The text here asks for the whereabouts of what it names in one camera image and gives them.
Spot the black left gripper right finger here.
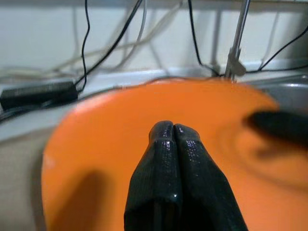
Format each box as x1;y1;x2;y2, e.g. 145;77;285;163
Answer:
173;123;249;231

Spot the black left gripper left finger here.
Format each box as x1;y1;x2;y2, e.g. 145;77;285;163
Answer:
123;119;183;231

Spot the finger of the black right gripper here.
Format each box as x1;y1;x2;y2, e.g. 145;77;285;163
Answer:
243;110;308;147

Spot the orange plastic plate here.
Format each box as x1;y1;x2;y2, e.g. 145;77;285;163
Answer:
40;77;308;231

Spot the stainless steel sink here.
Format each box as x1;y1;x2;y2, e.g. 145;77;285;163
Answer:
238;74;308;116

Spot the steel faucet lever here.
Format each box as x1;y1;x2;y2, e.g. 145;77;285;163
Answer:
228;47;246;76

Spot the steel faucet pipe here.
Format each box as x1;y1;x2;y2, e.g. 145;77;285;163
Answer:
225;0;251;82

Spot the black power adapter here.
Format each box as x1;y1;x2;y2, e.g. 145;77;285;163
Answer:
0;81;79;111

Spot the black power cable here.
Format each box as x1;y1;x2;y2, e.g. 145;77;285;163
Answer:
187;0;221;77
245;26;308;73

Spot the thick black cable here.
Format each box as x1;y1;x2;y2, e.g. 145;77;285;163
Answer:
73;0;144;86

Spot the white cable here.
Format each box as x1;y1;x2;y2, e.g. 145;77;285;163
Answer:
0;0;183;77
120;0;147;58

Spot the thin black cable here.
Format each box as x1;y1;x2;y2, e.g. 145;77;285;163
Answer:
76;0;91;92

